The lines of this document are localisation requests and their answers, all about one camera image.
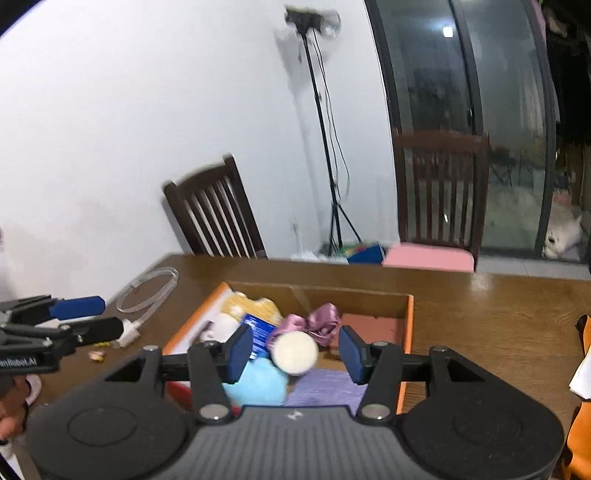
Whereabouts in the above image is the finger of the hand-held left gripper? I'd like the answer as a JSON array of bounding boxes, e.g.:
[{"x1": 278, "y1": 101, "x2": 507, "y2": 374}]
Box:
[
  {"x1": 0, "y1": 294, "x2": 106, "y2": 325},
  {"x1": 0, "y1": 318, "x2": 125, "y2": 357}
]

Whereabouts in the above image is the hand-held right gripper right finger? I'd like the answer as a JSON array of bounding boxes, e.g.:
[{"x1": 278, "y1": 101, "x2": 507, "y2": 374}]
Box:
[{"x1": 338, "y1": 325, "x2": 486, "y2": 425}]

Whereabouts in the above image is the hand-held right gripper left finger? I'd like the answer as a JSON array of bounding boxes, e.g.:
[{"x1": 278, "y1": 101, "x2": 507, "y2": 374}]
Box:
[{"x1": 104, "y1": 324, "x2": 254, "y2": 425}]

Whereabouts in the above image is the light blue plush toy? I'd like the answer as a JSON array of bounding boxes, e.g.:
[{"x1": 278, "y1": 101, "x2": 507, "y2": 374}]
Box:
[{"x1": 222, "y1": 357, "x2": 291, "y2": 407}]

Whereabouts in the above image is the purple fluffy cloth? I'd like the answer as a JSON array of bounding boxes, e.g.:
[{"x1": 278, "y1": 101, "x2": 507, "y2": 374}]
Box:
[{"x1": 283, "y1": 368, "x2": 368, "y2": 416}]

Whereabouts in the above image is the pink satin bow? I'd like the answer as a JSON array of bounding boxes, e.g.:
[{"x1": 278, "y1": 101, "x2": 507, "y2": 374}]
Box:
[{"x1": 267, "y1": 302, "x2": 343, "y2": 347}]

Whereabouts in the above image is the yellow and white sheep plush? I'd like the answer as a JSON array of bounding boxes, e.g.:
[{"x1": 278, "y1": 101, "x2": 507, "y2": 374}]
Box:
[{"x1": 203, "y1": 292, "x2": 283, "y2": 344}]

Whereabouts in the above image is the white round soft toy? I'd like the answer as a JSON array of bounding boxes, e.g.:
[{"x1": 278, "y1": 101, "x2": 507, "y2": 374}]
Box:
[{"x1": 270, "y1": 331, "x2": 320, "y2": 376}]

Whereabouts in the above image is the cardboard box with orange rim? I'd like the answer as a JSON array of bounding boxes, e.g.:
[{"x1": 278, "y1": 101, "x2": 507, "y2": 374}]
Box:
[{"x1": 161, "y1": 281, "x2": 415, "y2": 416}]

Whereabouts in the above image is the person's left hand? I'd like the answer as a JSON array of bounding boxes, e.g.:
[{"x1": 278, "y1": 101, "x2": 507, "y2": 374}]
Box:
[{"x1": 0, "y1": 376, "x2": 28, "y2": 441}]

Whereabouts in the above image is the blue printed packet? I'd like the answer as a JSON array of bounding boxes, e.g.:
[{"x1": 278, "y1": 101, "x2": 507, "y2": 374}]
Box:
[{"x1": 240, "y1": 313, "x2": 280, "y2": 360}]

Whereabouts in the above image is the white charger adapter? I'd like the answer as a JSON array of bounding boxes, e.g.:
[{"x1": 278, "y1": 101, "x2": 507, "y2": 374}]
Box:
[{"x1": 113, "y1": 320, "x2": 141, "y2": 348}]

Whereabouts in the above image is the blue box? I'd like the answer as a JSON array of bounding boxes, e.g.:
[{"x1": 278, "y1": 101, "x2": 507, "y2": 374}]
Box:
[{"x1": 346, "y1": 242, "x2": 386, "y2": 265}]

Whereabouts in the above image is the white plastic bag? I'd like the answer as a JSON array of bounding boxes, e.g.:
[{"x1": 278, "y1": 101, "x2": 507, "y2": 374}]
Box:
[{"x1": 291, "y1": 249, "x2": 349, "y2": 265}]

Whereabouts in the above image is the pink seat cushion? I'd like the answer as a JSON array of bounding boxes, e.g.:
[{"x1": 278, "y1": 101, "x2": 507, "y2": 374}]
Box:
[{"x1": 382, "y1": 244, "x2": 476, "y2": 273}]

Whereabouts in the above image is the dark wooden slatted chair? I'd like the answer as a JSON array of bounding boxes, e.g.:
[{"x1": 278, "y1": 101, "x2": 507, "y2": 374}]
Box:
[
  {"x1": 392, "y1": 130, "x2": 491, "y2": 273},
  {"x1": 163, "y1": 154, "x2": 269, "y2": 259}
]

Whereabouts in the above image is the black tripod stand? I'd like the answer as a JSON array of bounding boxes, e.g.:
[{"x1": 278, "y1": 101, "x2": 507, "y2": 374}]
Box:
[{"x1": 284, "y1": 4, "x2": 365, "y2": 259}]

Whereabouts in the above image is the white fluffy object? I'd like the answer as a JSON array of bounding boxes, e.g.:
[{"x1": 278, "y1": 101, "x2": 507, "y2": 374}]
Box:
[{"x1": 542, "y1": 189, "x2": 585, "y2": 259}]

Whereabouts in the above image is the orange bag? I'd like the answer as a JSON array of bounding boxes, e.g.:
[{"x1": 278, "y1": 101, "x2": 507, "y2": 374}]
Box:
[{"x1": 566, "y1": 314, "x2": 591, "y2": 480}]

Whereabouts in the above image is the sliding glass door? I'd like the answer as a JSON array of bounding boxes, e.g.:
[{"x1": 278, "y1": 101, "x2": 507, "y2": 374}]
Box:
[{"x1": 365, "y1": 0, "x2": 591, "y2": 264}]

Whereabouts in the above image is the white charging cable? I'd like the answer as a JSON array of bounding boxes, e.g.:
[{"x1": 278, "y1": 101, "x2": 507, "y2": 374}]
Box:
[{"x1": 115, "y1": 267, "x2": 180, "y2": 325}]

